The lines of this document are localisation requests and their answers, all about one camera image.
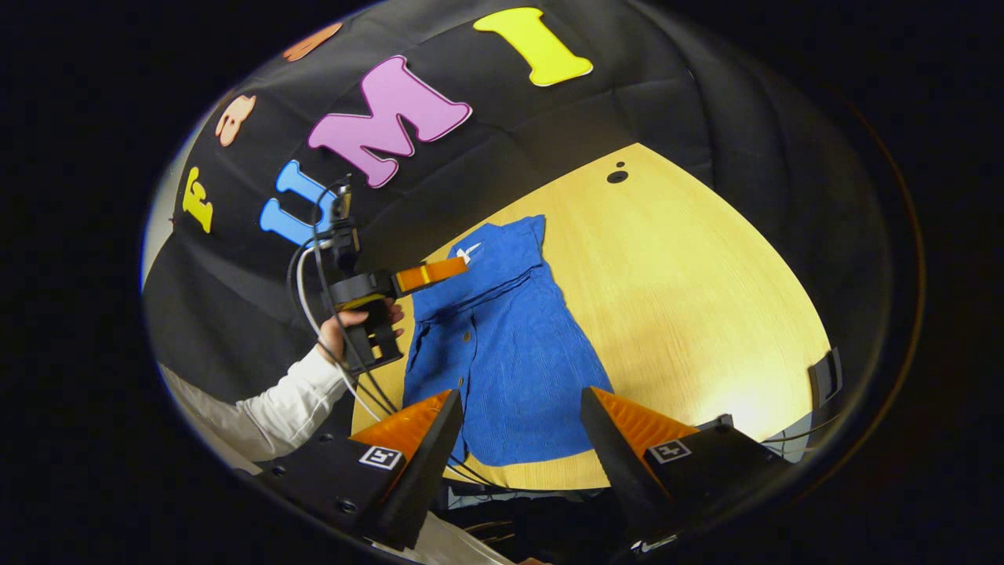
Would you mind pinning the black table edge bracket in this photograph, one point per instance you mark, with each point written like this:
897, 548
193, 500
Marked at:
823, 380

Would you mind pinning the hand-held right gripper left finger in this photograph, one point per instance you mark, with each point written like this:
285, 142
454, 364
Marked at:
427, 471

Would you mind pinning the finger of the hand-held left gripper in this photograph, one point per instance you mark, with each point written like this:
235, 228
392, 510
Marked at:
427, 275

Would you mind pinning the person's white clothing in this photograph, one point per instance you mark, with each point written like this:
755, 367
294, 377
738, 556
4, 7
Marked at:
455, 545

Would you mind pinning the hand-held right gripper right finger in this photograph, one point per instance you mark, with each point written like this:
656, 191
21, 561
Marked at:
616, 471

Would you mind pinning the blue button shirt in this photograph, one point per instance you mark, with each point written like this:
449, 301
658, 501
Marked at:
510, 353

